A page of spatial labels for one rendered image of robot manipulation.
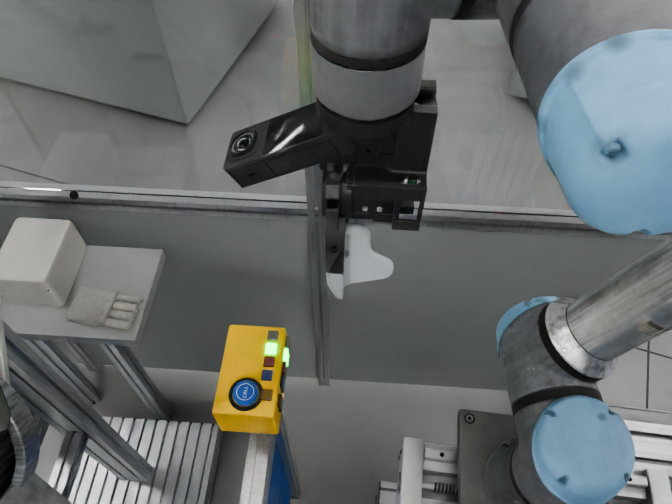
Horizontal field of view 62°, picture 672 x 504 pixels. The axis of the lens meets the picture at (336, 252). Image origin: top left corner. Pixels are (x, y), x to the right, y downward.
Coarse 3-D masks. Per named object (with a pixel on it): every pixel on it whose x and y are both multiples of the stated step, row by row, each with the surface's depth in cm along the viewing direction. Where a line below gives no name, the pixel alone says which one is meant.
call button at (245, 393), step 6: (240, 384) 89; (246, 384) 89; (252, 384) 89; (234, 390) 89; (240, 390) 89; (246, 390) 89; (252, 390) 89; (234, 396) 88; (240, 396) 88; (246, 396) 88; (252, 396) 88; (240, 402) 88; (246, 402) 88; (252, 402) 88
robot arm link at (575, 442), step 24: (528, 408) 72; (552, 408) 68; (576, 408) 68; (600, 408) 68; (528, 432) 71; (552, 432) 66; (576, 432) 66; (600, 432) 66; (624, 432) 66; (528, 456) 70; (552, 456) 65; (576, 456) 65; (600, 456) 65; (624, 456) 65; (528, 480) 71; (552, 480) 66; (576, 480) 64; (600, 480) 64; (624, 480) 64
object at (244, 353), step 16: (240, 336) 95; (256, 336) 95; (224, 352) 94; (240, 352) 94; (256, 352) 94; (224, 368) 92; (240, 368) 92; (256, 368) 92; (272, 368) 92; (224, 384) 90; (256, 384) 90; (272, 384) 90; (224, 400) 89; (256, 400) 89; (272, 400) 89; (224, 416) 88; (240, 416) 88; (256, 416) 88; (272, 416) 88; (256, 432) 94; (272, 432) 93
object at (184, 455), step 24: (120, 432) 185; (144, 432) 185; (168, 432) 185; (192, 432) 185; (216, 432) 185; (144, 456) 180; (168, 456) 180; (192, 456) 180; (216, 456) 185; (96, 480) 176; (120, 480) 176; (168, 480) 176; (192, 480) 176
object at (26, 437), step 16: (16, 400) 85; (16, 416) 84; (32, 416) 87; (16, 432) 83; (32, 432) 86; (16, 448) 84; (32, 448) 86; (16, 464) 85; (32, 464) 87; (16, 480) 86; (0, 496) 88
